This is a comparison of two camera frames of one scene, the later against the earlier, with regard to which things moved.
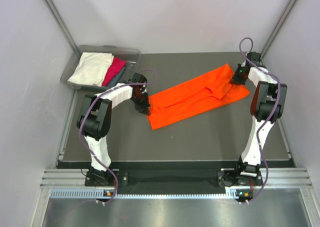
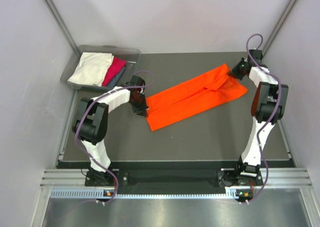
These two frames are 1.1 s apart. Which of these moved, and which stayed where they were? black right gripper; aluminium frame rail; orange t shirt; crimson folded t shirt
Moved: black right gripper
Stayed: aluminium frame rail; crimson folded t shirt; orange t shirt
